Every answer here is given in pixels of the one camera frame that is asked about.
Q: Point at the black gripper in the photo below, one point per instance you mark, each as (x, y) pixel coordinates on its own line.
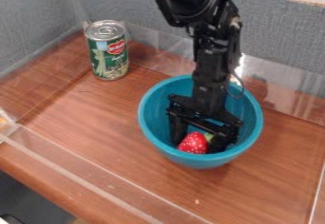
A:
(220, 123)

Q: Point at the red toy strawberry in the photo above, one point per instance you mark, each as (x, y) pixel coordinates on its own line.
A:
(196, 143)

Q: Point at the blue plastic bowl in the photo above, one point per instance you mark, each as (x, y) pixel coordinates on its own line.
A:
(153, 121)

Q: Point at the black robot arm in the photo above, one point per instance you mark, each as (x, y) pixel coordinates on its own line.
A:
(213, 25)

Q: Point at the green vegetable can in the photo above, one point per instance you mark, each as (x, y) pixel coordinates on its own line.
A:
(108, 49)

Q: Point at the clear acrylic barrier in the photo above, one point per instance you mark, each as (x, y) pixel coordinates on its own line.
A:
(64, 172)

